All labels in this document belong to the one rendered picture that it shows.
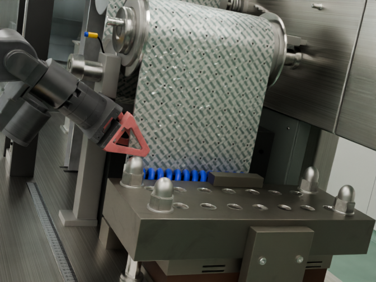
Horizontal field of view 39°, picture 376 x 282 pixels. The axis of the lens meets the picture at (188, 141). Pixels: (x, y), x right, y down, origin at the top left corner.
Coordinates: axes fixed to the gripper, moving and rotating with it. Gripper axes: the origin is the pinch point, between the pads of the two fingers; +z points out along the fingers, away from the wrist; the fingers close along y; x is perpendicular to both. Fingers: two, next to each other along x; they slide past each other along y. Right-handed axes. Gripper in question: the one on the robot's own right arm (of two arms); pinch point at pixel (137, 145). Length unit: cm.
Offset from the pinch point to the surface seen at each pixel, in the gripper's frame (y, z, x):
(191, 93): 0.3, 1.7, 12.2
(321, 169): -13, 46, 20
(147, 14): 0.6, -12.2, 16.9
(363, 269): -143, 240, 15
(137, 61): -0.1, -8.7, 10.6
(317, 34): -0.7, 15.3, 35.2
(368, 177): -207, 263, 75
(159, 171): 3.1, 4.5, -1.2
